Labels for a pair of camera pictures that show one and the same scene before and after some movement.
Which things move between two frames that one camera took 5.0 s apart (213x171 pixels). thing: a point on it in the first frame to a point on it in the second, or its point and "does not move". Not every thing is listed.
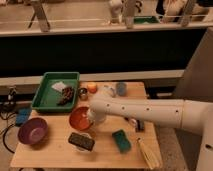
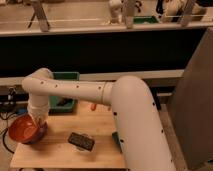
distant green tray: [144, 19] does not move
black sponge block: [81, 141] does not move
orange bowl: [78, 119] to [23, 128]
